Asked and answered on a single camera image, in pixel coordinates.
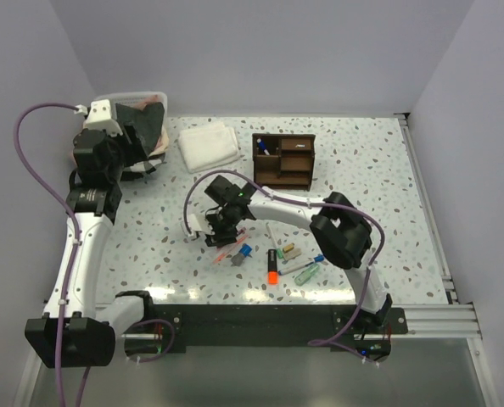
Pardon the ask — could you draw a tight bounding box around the red gel pen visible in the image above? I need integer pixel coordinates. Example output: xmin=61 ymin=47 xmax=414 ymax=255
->
xmin=236 ymin=228 xmax=248 ymax=243

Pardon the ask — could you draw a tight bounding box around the orange black highlighter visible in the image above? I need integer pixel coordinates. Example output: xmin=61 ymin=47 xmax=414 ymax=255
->
xmin=267 ymin=249 xmax=278 ymax=285

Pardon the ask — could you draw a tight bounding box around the small gold eraser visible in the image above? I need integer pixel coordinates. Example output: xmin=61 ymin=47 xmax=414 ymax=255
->
xmin=282 ymin=243 xmax=294 ymax=254

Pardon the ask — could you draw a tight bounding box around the white blue cap pen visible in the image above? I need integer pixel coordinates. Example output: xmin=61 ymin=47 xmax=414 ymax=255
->
xmin=278 ymin=261 xmax=314 ymax=276

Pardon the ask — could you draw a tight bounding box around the beige eraser block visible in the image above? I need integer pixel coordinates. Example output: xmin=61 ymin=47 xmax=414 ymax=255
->
xmin=283 ymin=248 xmax=301 ymax=261

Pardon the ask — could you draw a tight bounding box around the brown wooden desk organizer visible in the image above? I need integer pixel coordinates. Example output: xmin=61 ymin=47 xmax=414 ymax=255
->
xmin=252 ymin=133 xmax=316 ymax=191

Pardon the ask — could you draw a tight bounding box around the blue cap ballpoint pen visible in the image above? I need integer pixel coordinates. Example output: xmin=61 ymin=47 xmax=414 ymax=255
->
xmin=256 ymin=138 xmax=270 ymax=156

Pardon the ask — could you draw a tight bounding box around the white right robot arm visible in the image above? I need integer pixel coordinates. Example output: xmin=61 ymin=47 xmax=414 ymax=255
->
xmin=204 ymin=176 xmax=393 ymax=333

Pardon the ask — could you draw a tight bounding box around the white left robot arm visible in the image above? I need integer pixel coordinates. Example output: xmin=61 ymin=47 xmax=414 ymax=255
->
xmin=25 ymin=124 xmax=161 ymax=369

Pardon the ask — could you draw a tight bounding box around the blue grey pencil sharpener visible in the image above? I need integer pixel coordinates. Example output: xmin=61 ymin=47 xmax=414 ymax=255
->
xmin=231 ymin=243 xmax=252 ymax=267

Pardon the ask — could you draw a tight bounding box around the striped folded cloth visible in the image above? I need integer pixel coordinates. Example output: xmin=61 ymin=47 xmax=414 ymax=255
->
xmin=120 ymin=153 xmax=165 ymax=181

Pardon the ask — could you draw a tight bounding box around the dark green folded cloth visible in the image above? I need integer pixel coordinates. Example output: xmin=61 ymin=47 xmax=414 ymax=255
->
xmin=115 ymin=102 xmax=165 ymax=157

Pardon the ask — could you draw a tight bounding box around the pink folded cloth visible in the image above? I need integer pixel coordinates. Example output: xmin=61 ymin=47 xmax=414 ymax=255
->
xmin=152 ymin=126 xmax=170 ymax=155

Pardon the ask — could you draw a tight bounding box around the white plastic laundry basket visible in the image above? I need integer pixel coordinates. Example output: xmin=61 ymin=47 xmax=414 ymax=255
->
xmin=94 ymin=91 xmax=168 ymax=111

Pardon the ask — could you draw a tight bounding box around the white folded towel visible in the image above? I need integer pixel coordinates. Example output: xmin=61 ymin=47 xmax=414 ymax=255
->
xmin=177 ymin=121 xmax=239 ymax=173

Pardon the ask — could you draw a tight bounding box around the green transparent utility knife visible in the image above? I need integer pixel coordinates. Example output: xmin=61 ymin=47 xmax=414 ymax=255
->
xmin=294 ymin=263 xmax=320 ymax=287

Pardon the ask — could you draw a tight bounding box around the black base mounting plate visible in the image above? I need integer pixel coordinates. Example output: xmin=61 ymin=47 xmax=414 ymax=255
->
xmin=106 ymin=303 xmax=408 ymax=355

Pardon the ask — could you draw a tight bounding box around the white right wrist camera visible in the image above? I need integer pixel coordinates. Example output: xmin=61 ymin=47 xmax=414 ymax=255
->
xmin=182 ymin=214 xmax=214 ymax=241

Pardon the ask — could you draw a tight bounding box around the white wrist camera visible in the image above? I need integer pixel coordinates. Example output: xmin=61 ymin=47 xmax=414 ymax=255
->
xmin=182 ymin=214 xmax=214 ymax=241
xmin=84 ymin=99 xmax=123 ymax=137

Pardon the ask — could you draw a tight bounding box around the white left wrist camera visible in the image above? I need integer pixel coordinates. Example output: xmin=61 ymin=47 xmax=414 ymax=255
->
xmin=84 ymin=99 xmax=123 ymax=137

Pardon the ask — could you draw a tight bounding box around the aluminium front rail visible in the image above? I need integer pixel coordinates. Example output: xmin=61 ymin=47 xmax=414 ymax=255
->
xmin=33 ymin=299 xmax=484 ymax=339

